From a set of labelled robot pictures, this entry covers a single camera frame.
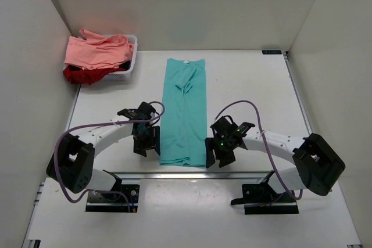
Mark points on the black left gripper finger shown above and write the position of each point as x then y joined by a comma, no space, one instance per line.
140,149
155,144

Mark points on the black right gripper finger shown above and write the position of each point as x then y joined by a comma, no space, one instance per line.
226,158
210,155

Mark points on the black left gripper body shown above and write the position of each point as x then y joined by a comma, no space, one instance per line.
145,137

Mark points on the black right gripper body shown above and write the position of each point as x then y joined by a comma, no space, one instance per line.
221,143

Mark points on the teal t shirt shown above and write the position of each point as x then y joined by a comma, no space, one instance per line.
183,127

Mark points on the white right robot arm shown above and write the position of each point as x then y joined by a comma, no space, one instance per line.
316,166

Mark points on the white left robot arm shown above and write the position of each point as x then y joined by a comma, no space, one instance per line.
72,162

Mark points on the white plastic basket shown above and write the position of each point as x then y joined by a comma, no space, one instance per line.
125,75

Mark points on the red t shirt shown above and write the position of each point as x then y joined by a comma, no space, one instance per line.
77,76

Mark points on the pink t shirt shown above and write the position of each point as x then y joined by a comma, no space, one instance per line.
91,51

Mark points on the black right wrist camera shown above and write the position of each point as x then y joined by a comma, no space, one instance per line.
225,126

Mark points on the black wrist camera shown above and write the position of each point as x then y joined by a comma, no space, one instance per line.
225,126
145,112

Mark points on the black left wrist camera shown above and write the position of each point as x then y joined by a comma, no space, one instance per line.
145,112

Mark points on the aluminium table rail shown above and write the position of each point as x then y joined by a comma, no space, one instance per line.
191,175

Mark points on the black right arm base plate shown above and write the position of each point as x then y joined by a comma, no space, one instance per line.
261,199

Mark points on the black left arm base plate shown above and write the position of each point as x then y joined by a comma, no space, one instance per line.
115,203

